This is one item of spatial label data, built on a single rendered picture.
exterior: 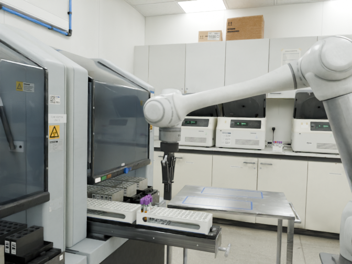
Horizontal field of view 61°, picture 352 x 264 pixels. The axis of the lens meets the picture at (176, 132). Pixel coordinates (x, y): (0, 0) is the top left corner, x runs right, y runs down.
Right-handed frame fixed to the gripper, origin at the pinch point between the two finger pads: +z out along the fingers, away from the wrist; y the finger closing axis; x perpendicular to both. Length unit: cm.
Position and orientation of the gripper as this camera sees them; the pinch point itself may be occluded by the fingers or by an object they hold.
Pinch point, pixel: (167, 191)
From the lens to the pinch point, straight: 124.3
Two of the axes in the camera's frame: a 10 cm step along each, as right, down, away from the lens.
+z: -0.4, 10.0, 0.6
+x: -9.5, -0.5, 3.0
